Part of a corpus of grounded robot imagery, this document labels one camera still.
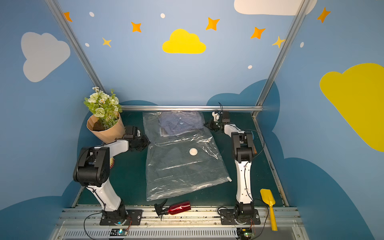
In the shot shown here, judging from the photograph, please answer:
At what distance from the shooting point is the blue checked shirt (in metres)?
1.07

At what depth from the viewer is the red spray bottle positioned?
29.5 inches

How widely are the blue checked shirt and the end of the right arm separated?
0.09m
